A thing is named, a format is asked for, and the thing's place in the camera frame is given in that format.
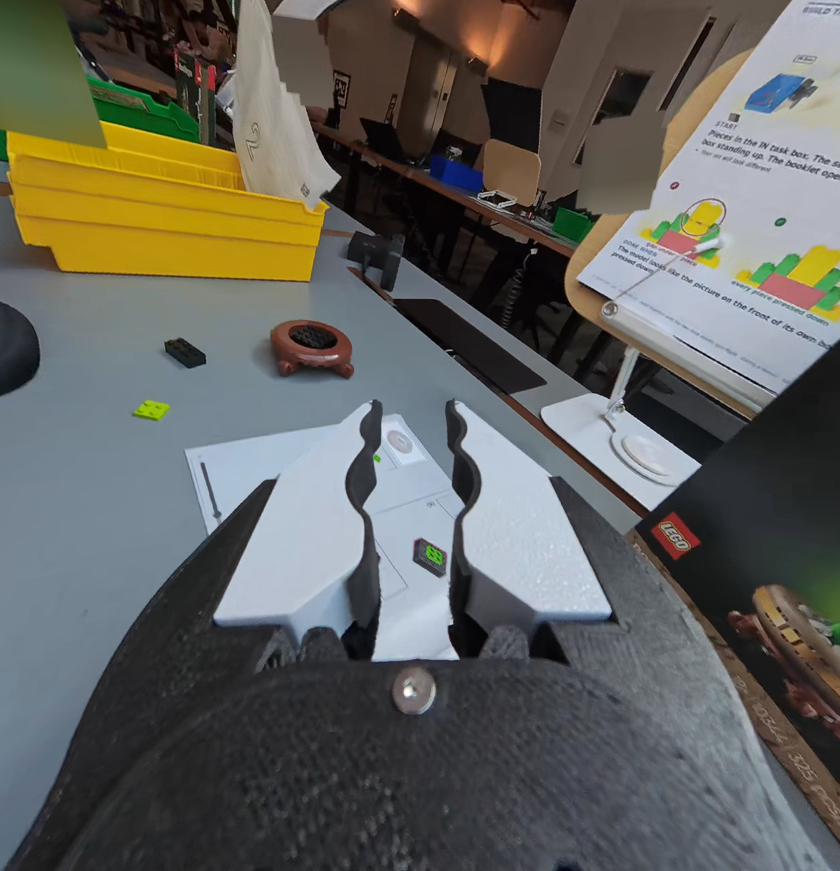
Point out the dark green box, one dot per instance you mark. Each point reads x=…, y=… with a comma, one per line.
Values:
x=195, y=95

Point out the brown round toy base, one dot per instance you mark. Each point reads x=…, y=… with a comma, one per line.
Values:
x=283, y=354

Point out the grey desk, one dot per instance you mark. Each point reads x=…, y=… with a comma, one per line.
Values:
x=86, y=490

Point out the black set box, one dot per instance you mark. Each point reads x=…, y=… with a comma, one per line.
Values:
x=787, y=490

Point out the small green bin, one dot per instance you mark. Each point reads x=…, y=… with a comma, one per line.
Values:
x=573, y=224

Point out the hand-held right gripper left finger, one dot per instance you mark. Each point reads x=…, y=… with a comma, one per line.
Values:
x=290, y=537

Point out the black studded toy plate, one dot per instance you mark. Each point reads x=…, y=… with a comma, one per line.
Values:
x=312, y=337

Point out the black laptop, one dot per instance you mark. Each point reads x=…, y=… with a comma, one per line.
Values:
x=382, y=139

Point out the dark grey clamp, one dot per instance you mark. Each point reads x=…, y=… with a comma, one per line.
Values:
x=377, y=253

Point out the black flat panel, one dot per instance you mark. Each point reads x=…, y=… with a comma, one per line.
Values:
x=467, y=340

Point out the white document stand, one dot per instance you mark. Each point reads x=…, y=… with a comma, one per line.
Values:
x=597, y=425

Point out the blue plastic bin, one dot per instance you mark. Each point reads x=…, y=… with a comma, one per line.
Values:
x=457, y=173

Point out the lime green toy plate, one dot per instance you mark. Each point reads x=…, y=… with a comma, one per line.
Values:
x=151, y=409

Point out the beige chair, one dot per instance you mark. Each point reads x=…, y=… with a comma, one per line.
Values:
x=512, y=170

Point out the black toy brick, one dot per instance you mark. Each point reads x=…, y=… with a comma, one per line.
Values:
x=185, y=353

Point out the printed instruction sheet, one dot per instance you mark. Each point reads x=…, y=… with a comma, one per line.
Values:
x=767, y=190

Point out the long wooden table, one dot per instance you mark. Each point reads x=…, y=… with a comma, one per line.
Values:
x=460, y=197

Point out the green plastic bin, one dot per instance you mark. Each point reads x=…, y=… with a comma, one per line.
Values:
x=147, y=122
x=127, y=95

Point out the white instruction booklet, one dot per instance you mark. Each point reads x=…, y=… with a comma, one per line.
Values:
x=236, y=476

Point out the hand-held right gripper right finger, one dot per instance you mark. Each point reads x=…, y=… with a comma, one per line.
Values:
x=529, y=544

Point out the white paper bag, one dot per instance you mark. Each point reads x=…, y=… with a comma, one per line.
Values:
x=270, y=122

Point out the yellow plastic bin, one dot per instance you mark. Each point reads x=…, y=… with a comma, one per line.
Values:
x=188, y=262
x=120, y=228
x=120, y=201
x=154, y=160

